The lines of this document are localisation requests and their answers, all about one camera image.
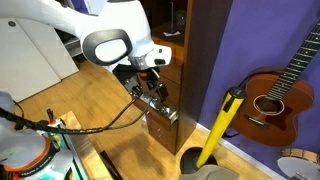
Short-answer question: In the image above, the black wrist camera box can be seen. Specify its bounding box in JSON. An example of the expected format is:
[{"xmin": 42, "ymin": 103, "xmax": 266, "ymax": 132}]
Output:
[{"xmin": 114, "ymin": 66, "xmax": 145, "ymax": 99}]

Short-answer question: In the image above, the yellow pole with black cap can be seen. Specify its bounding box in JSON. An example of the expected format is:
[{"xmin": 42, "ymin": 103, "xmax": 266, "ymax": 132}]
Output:
[{"xmin": 195, "ymin": 87, "xmax": 247, "ymax": 169}]

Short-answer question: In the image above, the aluminium frame rail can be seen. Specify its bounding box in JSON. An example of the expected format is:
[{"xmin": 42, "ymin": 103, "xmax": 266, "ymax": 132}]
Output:
[{"xmin": 60, "ymin": 118, "xmax": 90, "ymax": 180}]

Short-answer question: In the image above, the brown wooden drawer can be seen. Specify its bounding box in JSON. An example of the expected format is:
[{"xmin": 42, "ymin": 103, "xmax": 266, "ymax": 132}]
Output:
[{"xmin": 145, "ymin": 113, "xmax": 178, "ymax": 156}]

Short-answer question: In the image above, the dark round object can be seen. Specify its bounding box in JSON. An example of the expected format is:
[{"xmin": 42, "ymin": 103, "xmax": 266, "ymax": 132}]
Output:
[{"xmin": 174, "ymin": 9, "xmax": 187, "ymax": 29}]

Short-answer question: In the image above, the wooden drawer with cream compartments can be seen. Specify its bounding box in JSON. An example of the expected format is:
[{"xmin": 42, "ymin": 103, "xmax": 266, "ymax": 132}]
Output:
[{"xmin": 159, "ymin": 63, "xmax": 184, "ymax": 88}]

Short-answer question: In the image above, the grey cloth cover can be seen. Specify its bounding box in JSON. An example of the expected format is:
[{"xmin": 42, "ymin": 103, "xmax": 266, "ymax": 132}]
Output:
[{"xmin": 178, "ymin": 164, "xmax": 240, "ymax": 180}]

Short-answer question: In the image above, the brown acoustic guitar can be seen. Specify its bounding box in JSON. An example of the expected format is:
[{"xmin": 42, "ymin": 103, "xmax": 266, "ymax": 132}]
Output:
[{"xmin": 229, "ymin": 19, "xmax": 320, "ymax": 148}]

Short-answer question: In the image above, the small black upright clamp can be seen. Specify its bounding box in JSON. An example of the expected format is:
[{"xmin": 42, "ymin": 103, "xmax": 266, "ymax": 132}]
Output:
[{"xmin": 45, "ymin": 108, "xmax": 56, "ymax": 124}]

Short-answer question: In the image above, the black round stand base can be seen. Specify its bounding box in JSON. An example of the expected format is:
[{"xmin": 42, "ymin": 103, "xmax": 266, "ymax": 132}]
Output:
[{"xmin": 179, "ymin": 146, "xmax": 218, "ymax": 175}]

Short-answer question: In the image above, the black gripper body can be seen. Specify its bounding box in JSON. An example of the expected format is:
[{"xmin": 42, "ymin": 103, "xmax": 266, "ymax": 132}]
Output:
[{"xmin": 138, "ymin": 68, "xmax": 162, "ymax": 94}]

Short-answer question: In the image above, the dark wooden shelf cabinet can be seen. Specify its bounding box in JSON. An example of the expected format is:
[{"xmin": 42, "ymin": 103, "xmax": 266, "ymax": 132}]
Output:
[{"xmin": 133, "ymin": 0, "xmax": 234, "ymax": 157}]

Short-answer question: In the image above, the thin black wire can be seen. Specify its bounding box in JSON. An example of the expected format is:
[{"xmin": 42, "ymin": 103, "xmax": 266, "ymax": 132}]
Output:
[{"xmin": 12, "ymin": 99, "xmax": 27, "ymax": 132}]

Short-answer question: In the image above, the wooden drawer holding black plastic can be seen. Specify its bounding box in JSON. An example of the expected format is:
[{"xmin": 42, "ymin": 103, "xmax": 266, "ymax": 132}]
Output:
[{"xmin": 133, "ymin": 91, "xmax": 180, "ymax": 132}]

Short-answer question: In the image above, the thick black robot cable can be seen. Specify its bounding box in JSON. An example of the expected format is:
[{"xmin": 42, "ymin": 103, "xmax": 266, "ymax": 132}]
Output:
[{"xmin": 0, "ymin": 69, "xmax": 163, "ymax": 136}]

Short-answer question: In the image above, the white paper slip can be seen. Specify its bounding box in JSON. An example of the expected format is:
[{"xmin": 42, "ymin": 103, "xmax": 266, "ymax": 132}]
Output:
[{"xmin": 163, "ymin": 30, "xmax": 182, "ymax": 38}]

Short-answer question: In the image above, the white closet door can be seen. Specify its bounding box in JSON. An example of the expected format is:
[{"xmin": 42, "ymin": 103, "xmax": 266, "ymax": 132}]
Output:
[
  {"xmin": 16, "ymin": 17, "xmax": 81, "ymax": 81},
  {"xmin": 0, "ymin": 17, "xmax": 63, "ymax": 103}
]

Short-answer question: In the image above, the white closet shelf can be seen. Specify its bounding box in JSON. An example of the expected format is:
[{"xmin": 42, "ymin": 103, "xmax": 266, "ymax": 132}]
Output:
[{"xmin": 62, "ymin": 35, "xmax": 84, "ymax": 58}]

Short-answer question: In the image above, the thin dark metal rod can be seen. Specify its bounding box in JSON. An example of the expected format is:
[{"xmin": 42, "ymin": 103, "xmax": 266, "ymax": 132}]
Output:
[{"xmin": 168, "ymin": 1, "xmax": 176, "ymax": 34}]

